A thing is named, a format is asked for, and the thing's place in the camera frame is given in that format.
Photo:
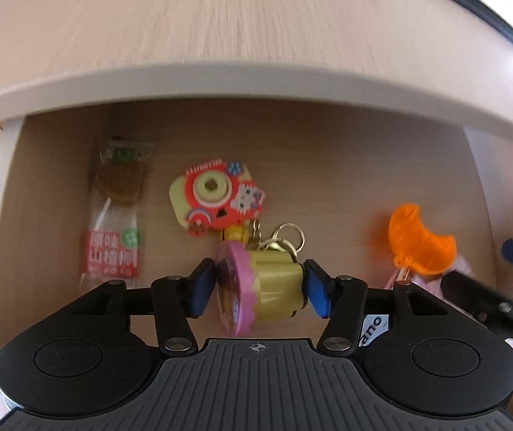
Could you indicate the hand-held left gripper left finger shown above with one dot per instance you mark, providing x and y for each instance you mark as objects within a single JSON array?
[{"x": 202, "y": 289}]

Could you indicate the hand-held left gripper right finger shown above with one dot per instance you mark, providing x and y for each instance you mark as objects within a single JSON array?
[{"x": 317, "y": 294}]

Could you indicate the pink white packet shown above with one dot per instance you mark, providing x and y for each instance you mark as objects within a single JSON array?
[{"x": 456, "y": 271}]

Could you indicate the yellow pink cupcake toy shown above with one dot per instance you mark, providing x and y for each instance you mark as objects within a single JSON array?
[{"x": 274, "y": 287}]

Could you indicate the orange plastic toy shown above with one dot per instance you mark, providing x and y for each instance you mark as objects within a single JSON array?
[{"x": 420, "y": 242}]

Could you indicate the brown spiral lollipop packet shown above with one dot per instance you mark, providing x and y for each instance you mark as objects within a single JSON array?
[{"x": 117, "y": 215}]

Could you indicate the wooden drawer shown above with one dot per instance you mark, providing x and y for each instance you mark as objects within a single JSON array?
[{"x": 328, "y": 166}]

